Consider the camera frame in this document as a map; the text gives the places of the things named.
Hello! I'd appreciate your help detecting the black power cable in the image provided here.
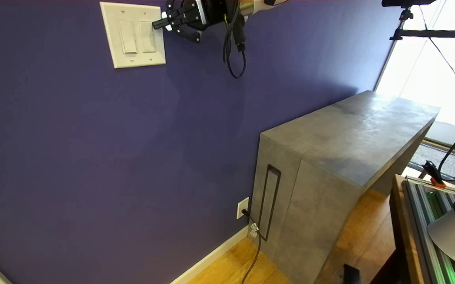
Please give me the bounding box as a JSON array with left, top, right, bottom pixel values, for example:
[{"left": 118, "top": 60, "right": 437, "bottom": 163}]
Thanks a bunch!
[{"left": 238, "top": 209, "right": 265, "bottom": 284}]

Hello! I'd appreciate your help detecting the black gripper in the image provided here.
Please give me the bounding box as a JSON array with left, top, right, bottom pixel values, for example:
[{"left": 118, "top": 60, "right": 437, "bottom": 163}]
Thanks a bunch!
[{"left": 150, "top": 0, "right": 240, "bottom": 46}]

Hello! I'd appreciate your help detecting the white baseboard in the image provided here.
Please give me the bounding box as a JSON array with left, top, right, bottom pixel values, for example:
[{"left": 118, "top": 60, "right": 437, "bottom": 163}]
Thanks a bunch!
[{"left": 169, "top": 223, "right": 256, "bottom": 284}]

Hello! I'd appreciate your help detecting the black clamp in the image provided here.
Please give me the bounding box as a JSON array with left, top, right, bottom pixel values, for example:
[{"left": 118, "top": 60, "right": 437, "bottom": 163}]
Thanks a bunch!
[{"left": 420, "top": 160, "right": 450, "bottom": 190}]

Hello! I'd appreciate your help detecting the grey concrete-look table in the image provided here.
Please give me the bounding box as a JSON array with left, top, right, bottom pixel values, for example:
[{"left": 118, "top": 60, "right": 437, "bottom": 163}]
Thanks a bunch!
[{"left": 248, "top": 90, "right": 442, "bottom": 284}]

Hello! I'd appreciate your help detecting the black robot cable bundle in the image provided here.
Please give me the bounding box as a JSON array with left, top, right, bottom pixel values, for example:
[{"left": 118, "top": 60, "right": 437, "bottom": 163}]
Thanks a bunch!
[{"left": 221, "top": 0, "right": 249, "bottom": 81}]

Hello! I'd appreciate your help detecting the thin black camera cable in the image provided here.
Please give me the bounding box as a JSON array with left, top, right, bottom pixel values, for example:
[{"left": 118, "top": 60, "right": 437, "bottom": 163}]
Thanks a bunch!
[{"left": 418, "top": 5, "right": 455, "bottom": 108}]

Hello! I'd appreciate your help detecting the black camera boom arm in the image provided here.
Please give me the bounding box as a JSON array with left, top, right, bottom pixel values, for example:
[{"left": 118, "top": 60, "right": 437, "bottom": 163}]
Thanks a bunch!
[{"left": 388, "top": 5, "right": 455, "bottom": 51}]

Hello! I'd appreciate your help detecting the white light switch plate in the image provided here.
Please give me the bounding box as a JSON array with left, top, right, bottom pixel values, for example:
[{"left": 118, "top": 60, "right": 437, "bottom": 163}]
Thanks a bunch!
[{"left": 98, "top": 0, "right": 167, "bottom": 71}]

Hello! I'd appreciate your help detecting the white outlet with plug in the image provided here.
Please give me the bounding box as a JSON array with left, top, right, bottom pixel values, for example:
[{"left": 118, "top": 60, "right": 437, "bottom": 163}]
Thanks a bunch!
[{"left": 235, "top": 196, "right": 251, "bottom": 223}]

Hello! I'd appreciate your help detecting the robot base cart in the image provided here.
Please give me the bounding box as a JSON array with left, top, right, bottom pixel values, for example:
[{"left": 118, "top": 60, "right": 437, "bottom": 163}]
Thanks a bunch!
[{"left": 388, "top": 172, "right": 455, "bottom": 284}]

